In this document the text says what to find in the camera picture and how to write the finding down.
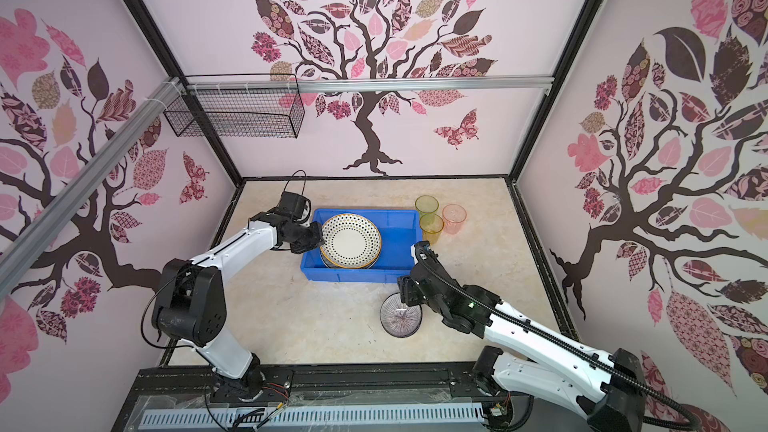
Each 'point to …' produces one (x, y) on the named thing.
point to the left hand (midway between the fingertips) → (325, 243)
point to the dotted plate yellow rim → (351, 241)
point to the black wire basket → (243, 106)
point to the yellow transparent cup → (431, 225)
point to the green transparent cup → (426, 204)
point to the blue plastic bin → (400, 228)
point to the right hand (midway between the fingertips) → (406, 276)
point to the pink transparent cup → (454, 215)
